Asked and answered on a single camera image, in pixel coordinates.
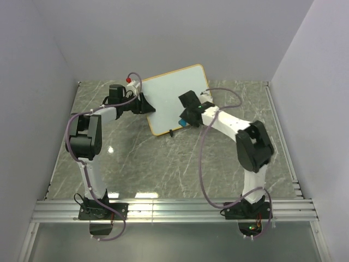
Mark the aluminium mounting rail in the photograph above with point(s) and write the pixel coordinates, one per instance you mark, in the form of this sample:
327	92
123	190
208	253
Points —
170	211

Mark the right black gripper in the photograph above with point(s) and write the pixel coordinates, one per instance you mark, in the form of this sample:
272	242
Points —
183	115

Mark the blue whiteboard eraser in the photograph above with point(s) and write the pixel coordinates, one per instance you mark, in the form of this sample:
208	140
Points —
182	123

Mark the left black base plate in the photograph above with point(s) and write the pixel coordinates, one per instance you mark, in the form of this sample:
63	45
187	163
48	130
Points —
94	212

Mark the yellow framed whiteboard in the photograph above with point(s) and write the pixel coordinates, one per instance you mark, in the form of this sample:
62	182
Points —
162	93

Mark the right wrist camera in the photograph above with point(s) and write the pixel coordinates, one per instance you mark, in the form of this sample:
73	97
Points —
205	97

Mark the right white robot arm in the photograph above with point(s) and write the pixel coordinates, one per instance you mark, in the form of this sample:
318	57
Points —
253	144

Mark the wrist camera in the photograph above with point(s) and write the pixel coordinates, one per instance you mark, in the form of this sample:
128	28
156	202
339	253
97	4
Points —
205	97
133	86

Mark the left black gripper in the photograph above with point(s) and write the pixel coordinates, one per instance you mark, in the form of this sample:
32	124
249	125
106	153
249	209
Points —
142	107

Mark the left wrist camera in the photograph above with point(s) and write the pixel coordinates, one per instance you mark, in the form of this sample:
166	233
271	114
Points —
133	86

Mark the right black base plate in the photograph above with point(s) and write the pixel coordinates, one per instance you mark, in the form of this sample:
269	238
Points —
245	210

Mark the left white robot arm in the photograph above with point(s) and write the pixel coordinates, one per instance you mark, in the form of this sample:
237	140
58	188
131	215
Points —
84	137

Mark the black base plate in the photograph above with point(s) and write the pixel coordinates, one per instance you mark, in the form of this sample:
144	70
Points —
245	210
94	212

